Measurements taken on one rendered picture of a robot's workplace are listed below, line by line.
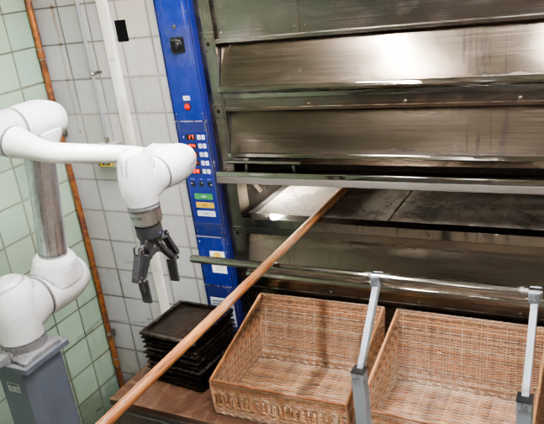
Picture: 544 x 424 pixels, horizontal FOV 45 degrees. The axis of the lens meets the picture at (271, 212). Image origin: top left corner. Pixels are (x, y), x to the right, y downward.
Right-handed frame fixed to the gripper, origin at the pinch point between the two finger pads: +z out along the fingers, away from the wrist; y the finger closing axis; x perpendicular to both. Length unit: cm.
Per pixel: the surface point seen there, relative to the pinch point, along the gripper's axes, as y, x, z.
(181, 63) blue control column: -81, -37, -52
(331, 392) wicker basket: -58, 21, 73
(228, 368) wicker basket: -47, -16, 61
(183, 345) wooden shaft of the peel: 9.4, 11.6, 11.7
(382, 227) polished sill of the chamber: -84, 38, 14
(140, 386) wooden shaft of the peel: 28.9, 11.6, 11.8
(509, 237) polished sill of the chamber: -85, 83, 15
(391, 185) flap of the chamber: -70, 48, -8
